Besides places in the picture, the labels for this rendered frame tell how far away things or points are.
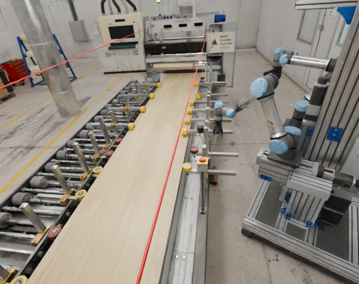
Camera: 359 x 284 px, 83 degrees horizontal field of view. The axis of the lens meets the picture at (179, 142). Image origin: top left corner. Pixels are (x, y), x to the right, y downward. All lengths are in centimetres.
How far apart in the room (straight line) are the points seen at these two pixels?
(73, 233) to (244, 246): 160
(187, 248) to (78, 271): 70
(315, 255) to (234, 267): 70
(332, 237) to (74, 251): 213
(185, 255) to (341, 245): 143
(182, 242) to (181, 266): 17
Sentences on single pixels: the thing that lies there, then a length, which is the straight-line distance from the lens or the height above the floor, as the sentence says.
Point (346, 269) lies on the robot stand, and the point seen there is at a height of 23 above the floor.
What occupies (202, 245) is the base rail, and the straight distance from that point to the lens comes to 156.
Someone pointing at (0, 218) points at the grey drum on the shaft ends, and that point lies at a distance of 208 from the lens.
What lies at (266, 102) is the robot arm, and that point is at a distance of 149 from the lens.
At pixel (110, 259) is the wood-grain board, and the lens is 139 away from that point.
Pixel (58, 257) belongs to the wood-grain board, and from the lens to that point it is 153.
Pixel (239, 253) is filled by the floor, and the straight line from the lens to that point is 236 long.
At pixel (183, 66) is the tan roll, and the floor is 105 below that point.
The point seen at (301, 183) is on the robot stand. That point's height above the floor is 95.
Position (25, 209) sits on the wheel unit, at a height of 108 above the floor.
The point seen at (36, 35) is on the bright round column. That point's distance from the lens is 519.
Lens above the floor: 207
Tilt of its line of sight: 34 degrees down
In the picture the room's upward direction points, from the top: 5 degrees counter-clockwise
